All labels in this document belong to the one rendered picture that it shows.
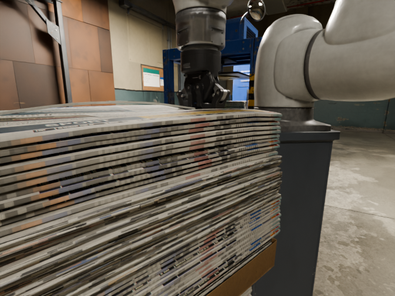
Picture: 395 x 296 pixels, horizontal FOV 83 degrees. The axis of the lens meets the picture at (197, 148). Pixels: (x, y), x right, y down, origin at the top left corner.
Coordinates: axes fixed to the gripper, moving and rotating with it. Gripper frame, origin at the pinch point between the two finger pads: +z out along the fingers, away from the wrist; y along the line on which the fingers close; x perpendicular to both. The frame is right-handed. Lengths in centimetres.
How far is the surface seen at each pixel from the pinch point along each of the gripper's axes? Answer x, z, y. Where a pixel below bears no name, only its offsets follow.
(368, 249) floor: 158, 97, 8
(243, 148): -10.5, -6.6, 18.3
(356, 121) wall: 882, 69, -181
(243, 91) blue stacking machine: 318, -24, -232
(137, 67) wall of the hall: 231, -84, -477
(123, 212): -24.1, -4.2, 18.7
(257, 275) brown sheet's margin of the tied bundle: -6.9, 11.3, 18.7
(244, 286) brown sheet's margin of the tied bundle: -9.6, 11.4, 18.7
